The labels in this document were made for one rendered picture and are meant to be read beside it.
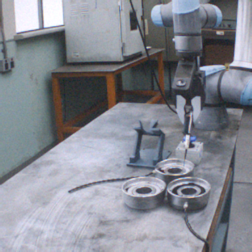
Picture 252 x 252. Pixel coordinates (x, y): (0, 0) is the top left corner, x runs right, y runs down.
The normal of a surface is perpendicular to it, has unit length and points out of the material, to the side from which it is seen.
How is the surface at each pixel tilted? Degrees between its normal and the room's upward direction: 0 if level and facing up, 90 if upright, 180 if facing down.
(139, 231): 0
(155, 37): 90
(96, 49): 90
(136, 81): 90
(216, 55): 96
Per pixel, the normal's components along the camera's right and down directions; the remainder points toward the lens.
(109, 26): -0.36, 0.32
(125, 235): -0.06, -0.95
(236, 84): -0.66, 0.01
